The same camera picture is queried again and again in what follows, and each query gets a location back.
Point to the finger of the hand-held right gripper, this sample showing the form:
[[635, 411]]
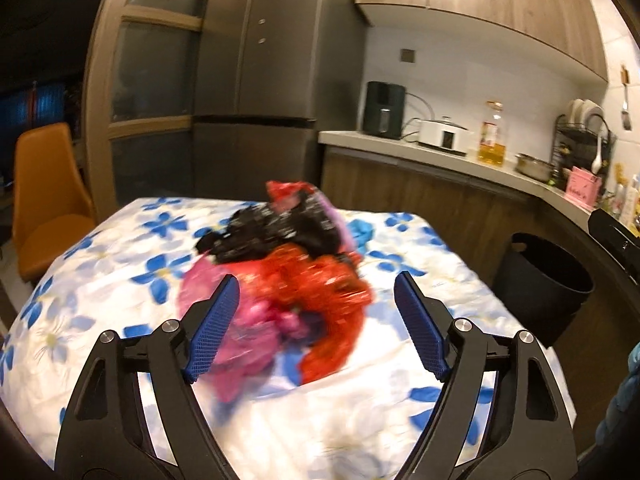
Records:
[[617, 240]]

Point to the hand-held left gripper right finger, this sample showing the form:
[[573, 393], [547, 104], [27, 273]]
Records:
[[420, 330]]

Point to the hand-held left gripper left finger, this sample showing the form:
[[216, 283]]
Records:
[[212, 330]]

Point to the bright pink plastic bag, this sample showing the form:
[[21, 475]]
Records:
[[260, 330]]

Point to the large red plastic bag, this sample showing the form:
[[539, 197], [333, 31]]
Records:
[[310, 285]]

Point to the black plastic bag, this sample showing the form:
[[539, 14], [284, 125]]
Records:
[[260, 232]]

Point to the black trash bin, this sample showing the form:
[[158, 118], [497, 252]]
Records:
[[530, 305]]

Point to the blue plastic bag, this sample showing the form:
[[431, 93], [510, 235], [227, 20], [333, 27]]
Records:
[[361, 234]]

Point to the pale pink plastic bag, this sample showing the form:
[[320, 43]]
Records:
[[337, 225]]

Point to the red printed plastic bag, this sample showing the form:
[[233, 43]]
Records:
[[287, 195]]

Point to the white bottle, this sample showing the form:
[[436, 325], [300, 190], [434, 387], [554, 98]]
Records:
[[631, 202]]

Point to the pink box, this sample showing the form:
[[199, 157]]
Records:
[[581, 187]]

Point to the white ladle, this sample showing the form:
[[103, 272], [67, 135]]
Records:
[[596, 162]]

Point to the black dish rack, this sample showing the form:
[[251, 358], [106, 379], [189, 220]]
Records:
[[575, 145]]

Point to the metal pot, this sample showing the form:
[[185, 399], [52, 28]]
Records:
[[534, 166]]

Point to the blue floral tablecloth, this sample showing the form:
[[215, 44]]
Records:
[[350, 420]]

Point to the hanging spatula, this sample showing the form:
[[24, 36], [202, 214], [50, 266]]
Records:
[[625, 115]]

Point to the white plates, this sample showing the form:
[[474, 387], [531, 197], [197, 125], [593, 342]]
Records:
[[585, 109]]

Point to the kitchen counter with wooden base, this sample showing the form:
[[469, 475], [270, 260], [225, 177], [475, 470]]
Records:
[[425, 195]]

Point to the cooking oil bottle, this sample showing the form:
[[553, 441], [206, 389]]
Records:
[[491, 145]]

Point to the person's blue jacket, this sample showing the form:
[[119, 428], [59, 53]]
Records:
[[625, 400]]

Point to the white electric cooker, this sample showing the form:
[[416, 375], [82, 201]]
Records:
[[445, 136]]

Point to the orange chair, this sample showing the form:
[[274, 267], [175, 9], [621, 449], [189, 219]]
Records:
[[45, 185]]

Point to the black air fryer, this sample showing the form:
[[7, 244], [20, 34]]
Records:
[[382, 107]]

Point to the grey refrigerator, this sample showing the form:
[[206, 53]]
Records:
[[280, 85]]

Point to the blue curtain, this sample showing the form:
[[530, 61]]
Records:
[[45, 105]]

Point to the wooden wall cabinets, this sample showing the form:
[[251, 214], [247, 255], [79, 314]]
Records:
[[490, 5]]

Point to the wall socket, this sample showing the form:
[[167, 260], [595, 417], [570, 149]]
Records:
[[408, 56]]

